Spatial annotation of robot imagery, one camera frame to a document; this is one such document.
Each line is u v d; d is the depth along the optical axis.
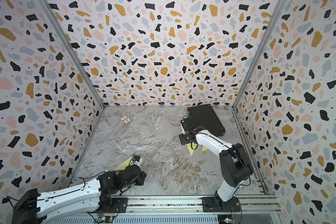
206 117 1.16
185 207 0.74
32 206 0.46
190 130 0.71
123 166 0.89
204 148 0.95
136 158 0.73
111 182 0.58
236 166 0.46
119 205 0.74
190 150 0.95
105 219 0.71
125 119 1.10
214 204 0.73
